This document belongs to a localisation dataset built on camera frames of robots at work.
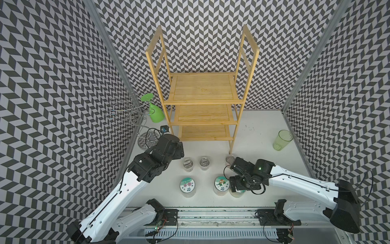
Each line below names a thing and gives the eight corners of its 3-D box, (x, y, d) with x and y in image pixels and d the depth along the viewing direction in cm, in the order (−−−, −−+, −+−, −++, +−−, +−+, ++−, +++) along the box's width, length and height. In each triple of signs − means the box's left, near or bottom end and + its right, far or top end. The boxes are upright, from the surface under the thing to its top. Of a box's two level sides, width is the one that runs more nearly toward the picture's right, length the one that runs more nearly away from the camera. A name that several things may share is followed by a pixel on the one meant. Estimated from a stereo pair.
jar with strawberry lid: (213, 195, 82) (214, 191, 75) (213, 181, 87) (214, 175, 80) (227, 195, 82) (230, 191, 75) (226, 181, 87) (228, 175, 80)
